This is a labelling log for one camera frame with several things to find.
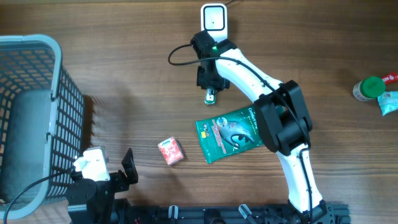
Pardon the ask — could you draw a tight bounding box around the small green white box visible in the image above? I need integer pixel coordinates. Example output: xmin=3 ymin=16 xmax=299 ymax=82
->
xmin=204 ymin=88 xmax=216 ymax=105

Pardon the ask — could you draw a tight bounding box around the red tissue packet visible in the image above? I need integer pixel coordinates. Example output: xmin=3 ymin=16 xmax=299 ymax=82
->
xmin=158 ymin=137 xmax=184 ymax=166

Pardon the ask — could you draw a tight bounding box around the green 3M gloves packet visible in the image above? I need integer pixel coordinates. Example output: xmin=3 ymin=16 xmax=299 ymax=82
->
xmin=195 ymin=105 xmax=263 ymax=164

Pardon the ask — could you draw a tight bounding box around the green lid jar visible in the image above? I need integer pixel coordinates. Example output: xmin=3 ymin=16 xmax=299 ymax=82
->
xmin=353 ymin=76 xmax=386 ymax=101

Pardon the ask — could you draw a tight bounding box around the clear wet wipes packet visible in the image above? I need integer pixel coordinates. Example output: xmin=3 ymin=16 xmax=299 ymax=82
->
xmin=377 ymin=91 xmax=398 ymax=116

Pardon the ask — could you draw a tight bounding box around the red coffee stick sachet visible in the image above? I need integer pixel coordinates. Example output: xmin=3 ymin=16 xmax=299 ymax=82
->
xmin=382 ymin=72 xmax=398 ymax=85

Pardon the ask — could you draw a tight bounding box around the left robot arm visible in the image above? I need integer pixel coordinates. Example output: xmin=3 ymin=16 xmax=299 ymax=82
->
xmin=66 ymin=147 xmax=139 ymax=223

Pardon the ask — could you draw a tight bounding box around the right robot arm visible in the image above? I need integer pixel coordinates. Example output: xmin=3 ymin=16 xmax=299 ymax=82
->
xmin=190 ymin=30 xmax=324 ymax=223

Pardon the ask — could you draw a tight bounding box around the white barcode scanner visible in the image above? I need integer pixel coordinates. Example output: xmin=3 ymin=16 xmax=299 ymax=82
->
xmin=200 ymin=3 xmax=228 ymax=42

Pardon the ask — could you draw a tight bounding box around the grey plastic shopping basket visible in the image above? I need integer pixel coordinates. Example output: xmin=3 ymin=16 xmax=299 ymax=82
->
xmin=1 ymin=34 xmax=85 ymax=220

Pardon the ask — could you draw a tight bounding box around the black right camera cable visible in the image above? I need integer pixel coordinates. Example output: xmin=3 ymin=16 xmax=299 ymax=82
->
xmin=167 ymin=43 xmax=313 ymax=224

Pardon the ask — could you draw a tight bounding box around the black camera cable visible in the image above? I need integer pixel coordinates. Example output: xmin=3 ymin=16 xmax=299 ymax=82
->
xmin=167 ymin=43 xmax=313 ymax=224
xmin=2 ymin=166 xmax=77 ymax=224

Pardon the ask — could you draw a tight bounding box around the black left camera cable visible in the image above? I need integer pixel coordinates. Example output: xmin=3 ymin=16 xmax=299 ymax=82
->
xmin=2 ymin=166 xmax=77 ymax=224

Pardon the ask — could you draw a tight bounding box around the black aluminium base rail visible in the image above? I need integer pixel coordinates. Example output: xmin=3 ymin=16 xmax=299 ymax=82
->
xmin=124 ymin=203 xmax=351 ymax=224

